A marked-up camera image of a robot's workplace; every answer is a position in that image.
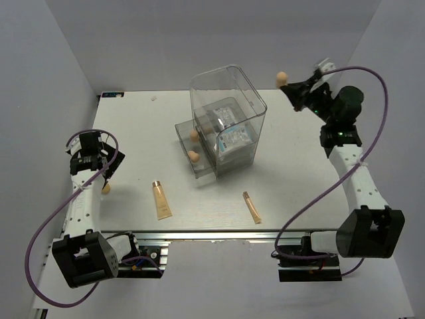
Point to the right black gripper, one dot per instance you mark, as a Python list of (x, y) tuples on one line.
[(298, 92)]

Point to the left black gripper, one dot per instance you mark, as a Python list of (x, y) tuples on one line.
[(120, 157)]

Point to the beige sponge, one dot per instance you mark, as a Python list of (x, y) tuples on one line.
[(194, 136), (106, 189), (193, 156), (281, 79)]

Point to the white sachet packet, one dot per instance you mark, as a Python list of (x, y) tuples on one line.
[(225, 117), (234, 138)]

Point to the clear plastic organizer box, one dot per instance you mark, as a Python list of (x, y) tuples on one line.
[(224, 86)]

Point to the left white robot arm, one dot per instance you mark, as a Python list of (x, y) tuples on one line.
[(83, 255)]

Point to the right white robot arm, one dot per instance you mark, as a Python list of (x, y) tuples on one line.
[(372, 228)]

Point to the left blue table label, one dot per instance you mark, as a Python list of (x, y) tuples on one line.
[(112, 94)]

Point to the wide gold cream tube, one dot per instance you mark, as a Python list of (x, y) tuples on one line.
[(162, 207)]

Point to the beige sponge inside box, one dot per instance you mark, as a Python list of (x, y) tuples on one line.
[(194, 136)]

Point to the thin gold cream tube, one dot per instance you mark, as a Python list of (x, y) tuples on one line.
[(255, 216)]

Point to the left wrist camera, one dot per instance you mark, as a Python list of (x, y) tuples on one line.
[(73, 147)]

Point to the aluminium front rail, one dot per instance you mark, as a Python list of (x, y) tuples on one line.
[(267, 235)]

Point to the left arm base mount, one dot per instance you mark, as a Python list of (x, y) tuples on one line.
[(138, 258)]

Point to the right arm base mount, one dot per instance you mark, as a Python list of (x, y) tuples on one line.
[(316, 270)]

